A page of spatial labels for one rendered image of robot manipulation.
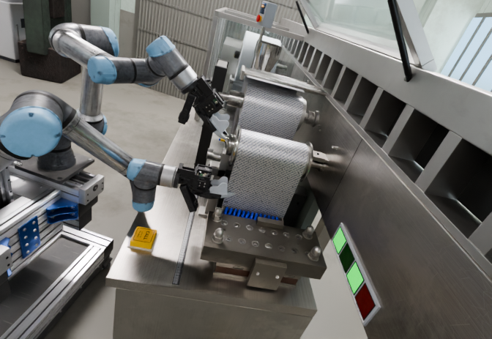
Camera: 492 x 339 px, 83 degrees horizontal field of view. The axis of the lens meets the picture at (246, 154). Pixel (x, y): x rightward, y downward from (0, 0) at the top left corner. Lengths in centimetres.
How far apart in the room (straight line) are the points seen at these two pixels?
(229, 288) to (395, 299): 50
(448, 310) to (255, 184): 62
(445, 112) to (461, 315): 34
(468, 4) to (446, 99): 382
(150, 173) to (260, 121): 46
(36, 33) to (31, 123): 401
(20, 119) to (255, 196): 69
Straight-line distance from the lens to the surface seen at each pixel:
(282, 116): 112
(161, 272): 98
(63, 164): 151
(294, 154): 95
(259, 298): 99
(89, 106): 142
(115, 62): 90
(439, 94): 68
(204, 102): 89
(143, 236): 103
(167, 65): 88
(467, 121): 61
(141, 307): 105
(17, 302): 183
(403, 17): 75
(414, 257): 64
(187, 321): 108
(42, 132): 84
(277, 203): 103
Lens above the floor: 168
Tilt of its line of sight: 27 degrees down
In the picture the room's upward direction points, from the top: 17 degrees clockwise
